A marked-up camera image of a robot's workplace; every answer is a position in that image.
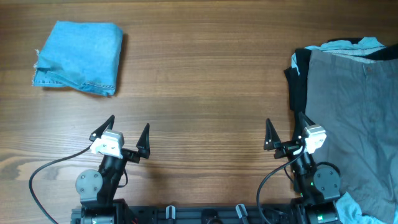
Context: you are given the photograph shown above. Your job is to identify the white rail clip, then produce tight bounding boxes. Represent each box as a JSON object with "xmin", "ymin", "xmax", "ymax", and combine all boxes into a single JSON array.
[
  {"xmin": 165, "ymin": 205, "xmax": 176, "ymax": 220},
  {"xmin": 235, "ymin": 203, "xmax": 248, "ymax": 220}
]

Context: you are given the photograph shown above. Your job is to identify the left white rail clip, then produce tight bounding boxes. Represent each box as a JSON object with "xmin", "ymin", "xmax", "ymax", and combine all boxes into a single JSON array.
[{"xmin": 165, "ymin": 205, "xmax": 176, "ymax": 220}]

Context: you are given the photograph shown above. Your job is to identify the light blue garment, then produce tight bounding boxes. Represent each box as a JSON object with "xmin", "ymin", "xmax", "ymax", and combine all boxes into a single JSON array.
[{"xmin": 305, "ymin": 37, "xmax": 386, "ymax": 63}]

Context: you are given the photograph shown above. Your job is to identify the folded blue denim garment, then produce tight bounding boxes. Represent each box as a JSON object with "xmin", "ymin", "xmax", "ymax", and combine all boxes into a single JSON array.
[{"xmin": 32, "ymin": 21, "xmax": 123, "ymax": 96}]

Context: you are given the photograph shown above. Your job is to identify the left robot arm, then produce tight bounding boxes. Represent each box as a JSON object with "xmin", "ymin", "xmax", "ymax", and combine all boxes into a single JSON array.
[{"xmin": 71, "ymin": 115, "xmax": 150, "ymax": 224}]

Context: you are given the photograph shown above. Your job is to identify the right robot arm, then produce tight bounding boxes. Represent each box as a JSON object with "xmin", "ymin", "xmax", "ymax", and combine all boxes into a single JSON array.
[{"xmin": 256, "ymin": 113, "xmax": 341, "ymax": 224}]

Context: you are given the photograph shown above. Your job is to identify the black garment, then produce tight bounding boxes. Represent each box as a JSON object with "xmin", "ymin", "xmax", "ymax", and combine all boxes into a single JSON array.
[{"xmin": 284, "ymin": 37, "xmax": 397, "ymax": 139}]

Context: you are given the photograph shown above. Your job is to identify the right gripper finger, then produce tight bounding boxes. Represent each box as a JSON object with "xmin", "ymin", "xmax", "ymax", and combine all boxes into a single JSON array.
[
  {"xmin": 264, "ymin": 118, "xmax": 281, "ymax": 151},
  {"xmin": 298, "ymin": 112, "xmax": 315, "ymax": 138}
]

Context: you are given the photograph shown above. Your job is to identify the grey shorts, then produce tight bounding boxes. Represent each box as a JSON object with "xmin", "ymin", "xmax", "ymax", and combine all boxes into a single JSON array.
[{"xmin": 305, "ymin": 50, "xmax": 397, "ymax": 223}]

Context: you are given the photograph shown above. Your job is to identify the right white rail clip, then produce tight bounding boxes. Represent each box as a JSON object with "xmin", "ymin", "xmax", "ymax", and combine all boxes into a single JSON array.
[{"xmin": 235, "ymin": 203, "xmax": 248, "ymax": 220}]

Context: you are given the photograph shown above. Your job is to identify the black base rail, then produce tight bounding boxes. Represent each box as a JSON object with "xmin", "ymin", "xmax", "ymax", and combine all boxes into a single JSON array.
[{"xmin": 70, "ymin": 203, "xmax": 299, "ymax": 224}]

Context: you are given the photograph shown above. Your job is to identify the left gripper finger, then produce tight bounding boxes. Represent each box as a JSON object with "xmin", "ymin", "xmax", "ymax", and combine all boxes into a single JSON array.
[
  {"xmin": 136, "ymin": 123, "xmax": 150, "ymax": 159},
  {"xmin": 89, "ymin": 115, "xmax": 115, "ymax": 142}
]

